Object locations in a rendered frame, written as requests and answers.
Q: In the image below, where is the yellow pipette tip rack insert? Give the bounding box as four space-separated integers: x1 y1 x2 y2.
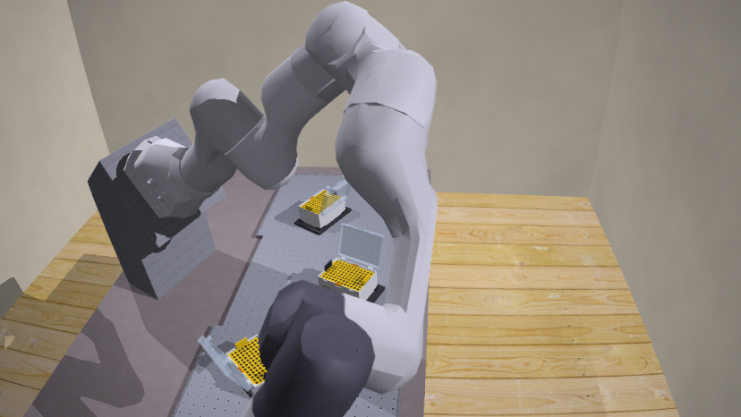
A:
320 260 374 292
301 191 326 215
228 337 268 385

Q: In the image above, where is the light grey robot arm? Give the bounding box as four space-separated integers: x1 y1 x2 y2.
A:
124 1 438 417

